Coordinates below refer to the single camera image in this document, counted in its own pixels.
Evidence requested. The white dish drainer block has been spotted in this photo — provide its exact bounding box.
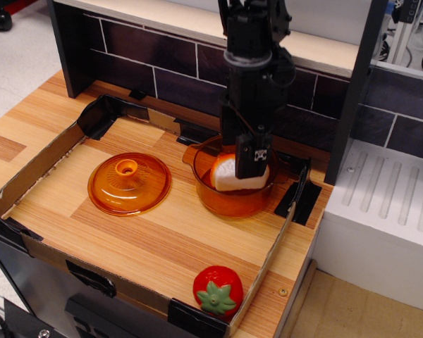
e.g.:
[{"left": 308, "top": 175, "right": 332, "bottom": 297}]
[{"left": 313, "top": 141, "right": 423, "bottom": 310}]

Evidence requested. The white and orange toy sushi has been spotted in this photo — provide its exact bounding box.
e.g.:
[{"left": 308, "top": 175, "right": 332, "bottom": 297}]
[{"left": 210, "top": 154, "right": 270, "bottom": 192}]

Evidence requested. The dark grey left post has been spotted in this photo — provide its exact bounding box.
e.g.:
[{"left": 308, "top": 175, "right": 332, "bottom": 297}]
[{"left": 47, "top": 1, "right": 97, "bottom": 98}]

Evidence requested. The red toy strawberry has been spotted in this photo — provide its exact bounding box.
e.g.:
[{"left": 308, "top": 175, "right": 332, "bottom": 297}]
[{"left": 192, "top": 265, "right": 244, "bottom": 318}]

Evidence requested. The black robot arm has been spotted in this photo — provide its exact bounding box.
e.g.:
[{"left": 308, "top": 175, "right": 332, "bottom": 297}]
[{"left": 219, "top": 1, "right": 296, "bottom": 179}]

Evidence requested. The aluminium frame with cables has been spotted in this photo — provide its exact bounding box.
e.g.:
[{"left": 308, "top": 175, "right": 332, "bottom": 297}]
[{"left": 371, "top": 1, "right": 423, "bottom": 78}]

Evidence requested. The dark grey right post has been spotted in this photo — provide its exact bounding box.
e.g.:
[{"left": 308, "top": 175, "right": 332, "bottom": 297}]
[{"left": 324, "top": 1, "right": 388, "bottom": 185}]

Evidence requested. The black caster wheel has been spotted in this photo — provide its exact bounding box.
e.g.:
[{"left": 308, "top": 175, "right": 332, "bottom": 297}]
[{"left": 0, "top": 8, "right": 13, "bottom": 32}]

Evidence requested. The cardboard fence with black tape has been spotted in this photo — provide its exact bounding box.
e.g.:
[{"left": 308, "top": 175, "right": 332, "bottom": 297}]
[{"left": 0, "top": 94, "right": 321, "bottom": 337}]

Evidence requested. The dark grey post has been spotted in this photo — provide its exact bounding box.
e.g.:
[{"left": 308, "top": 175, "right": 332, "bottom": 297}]
[
  {"left": 47, "top": 1, "right": 97, "bottom": 98},
  {"left": 324, "top": 1, "right": 388, "bottom": 185}
]

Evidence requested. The orange transparent pot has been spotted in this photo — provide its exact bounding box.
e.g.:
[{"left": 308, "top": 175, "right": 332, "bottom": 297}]
[{"left": 183, "top": 136, "right": 290, "bottom": 218}]

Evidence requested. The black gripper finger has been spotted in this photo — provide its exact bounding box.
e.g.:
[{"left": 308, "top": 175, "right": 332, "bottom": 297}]
[
  {"left": 235, "top": 132, "right": 272, "bottom": 179},
  {"left": 220, "top": 104, "right": 247, "bottom": 155}
]

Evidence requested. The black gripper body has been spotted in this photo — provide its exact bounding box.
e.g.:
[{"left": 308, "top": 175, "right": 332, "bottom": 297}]
[{"left": 220, "top": 59, "right": 296, "bottom": 134}]

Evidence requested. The orange transparent pot lid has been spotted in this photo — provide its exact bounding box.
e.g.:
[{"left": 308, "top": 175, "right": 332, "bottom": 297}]
[{"left": 87, "top": 153, "right": 171, "bottom": 216}]

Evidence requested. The light wooden shelf board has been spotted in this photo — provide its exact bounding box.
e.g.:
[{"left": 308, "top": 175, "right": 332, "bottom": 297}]
[{"left": 58, "top": 0, "right": 359, "bottom": 78}]

